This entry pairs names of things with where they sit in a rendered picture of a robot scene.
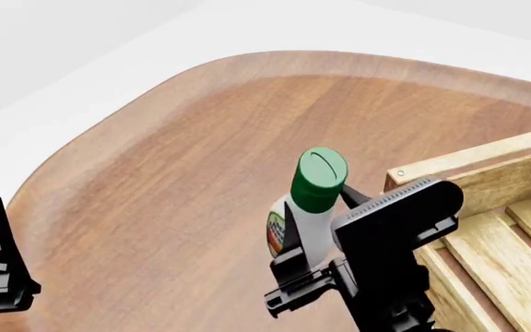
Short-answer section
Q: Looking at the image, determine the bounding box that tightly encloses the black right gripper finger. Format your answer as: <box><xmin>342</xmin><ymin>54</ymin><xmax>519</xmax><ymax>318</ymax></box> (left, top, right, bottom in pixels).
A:
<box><xmin>337</xmin><ymin>183</ymin><xmax>372</xmax><ymax>211</ymax></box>
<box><xmin>269</xmin><ymin>200</ymin><xmax>316</xmax><ymax>289</ymax></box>

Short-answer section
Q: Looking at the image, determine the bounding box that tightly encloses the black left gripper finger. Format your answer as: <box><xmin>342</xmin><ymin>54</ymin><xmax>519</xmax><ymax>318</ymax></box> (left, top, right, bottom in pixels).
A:
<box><xmin>0</xmin><ymin>192</ymin><xmax>42</xmax><ymax>314</ymax></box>

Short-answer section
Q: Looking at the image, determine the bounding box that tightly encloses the green-capped salad dressing bottle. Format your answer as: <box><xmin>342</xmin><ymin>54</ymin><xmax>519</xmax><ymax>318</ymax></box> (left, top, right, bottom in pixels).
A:
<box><xmin>265</xmin><ymin>146</ymin><xmax>349</xmax><ymax>266</ymax></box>

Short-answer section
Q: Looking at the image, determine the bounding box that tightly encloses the light wooden slatted tray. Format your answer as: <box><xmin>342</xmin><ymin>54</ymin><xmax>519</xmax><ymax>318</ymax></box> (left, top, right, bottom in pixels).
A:
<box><xmin>382</xmin><ymin>124</ymin><xmax>531</xmax><ymax>332</ymax></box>

